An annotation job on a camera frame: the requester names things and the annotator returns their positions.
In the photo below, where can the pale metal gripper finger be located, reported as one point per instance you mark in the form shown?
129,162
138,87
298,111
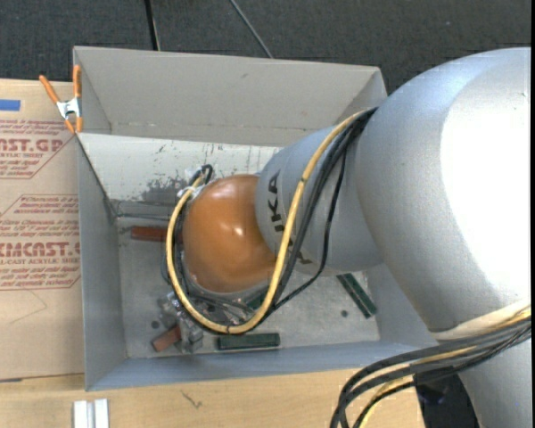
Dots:
167,312
191,338

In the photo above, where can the grey metal bin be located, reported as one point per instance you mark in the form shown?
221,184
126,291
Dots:
138,283

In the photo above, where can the brown cardboard board red print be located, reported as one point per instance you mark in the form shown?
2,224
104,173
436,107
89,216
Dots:
31,239

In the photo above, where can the dark green flat block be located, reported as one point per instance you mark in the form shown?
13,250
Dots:
249,341
357,296

